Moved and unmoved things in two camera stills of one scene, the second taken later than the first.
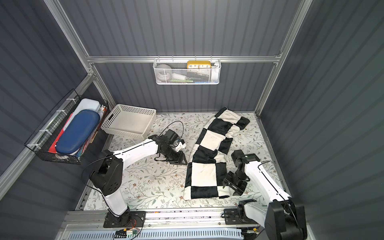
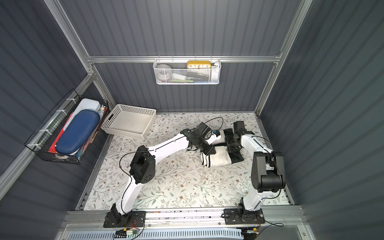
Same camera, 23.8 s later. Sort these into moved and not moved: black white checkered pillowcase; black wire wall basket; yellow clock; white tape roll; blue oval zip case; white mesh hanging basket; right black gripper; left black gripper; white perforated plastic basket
Moved: left black gripper; black white checkered pillowcase; right black gripper
Not moved: yellow clock; white perforated plastic basket; white tape roll; white mesh hanging basket; black wire wall basket; blue oval zip case
